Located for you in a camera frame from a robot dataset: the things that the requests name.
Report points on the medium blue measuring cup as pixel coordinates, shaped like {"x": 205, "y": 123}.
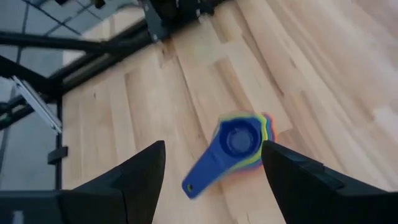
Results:
{"x": 272, "y": 129}

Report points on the red measuring cup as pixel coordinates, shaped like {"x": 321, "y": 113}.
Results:
{"x": 270, "y": 129}

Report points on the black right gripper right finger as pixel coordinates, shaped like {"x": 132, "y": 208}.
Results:
{"x": 311, "y": 193}

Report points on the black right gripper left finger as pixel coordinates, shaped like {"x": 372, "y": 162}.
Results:
{"x": 136, "y": 186}

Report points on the yellow measuring cup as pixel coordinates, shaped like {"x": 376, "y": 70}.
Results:
{"x": 265, "y": 129}

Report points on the dark navy measuring cup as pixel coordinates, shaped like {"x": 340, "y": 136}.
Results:
{"x": 239, "y": 140}

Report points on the silver aluminium bracket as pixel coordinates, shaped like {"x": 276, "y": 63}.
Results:
{"x": 37, "y": 105}

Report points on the green measuring cup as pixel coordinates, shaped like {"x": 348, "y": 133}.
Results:
{"x": 263, "y": 129}

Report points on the light blue measuring cup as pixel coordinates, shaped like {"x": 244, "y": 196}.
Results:
{"x": 267, "y": 129}

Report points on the black metal table frame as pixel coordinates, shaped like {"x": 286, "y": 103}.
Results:
{"x": 62, "y": 43}

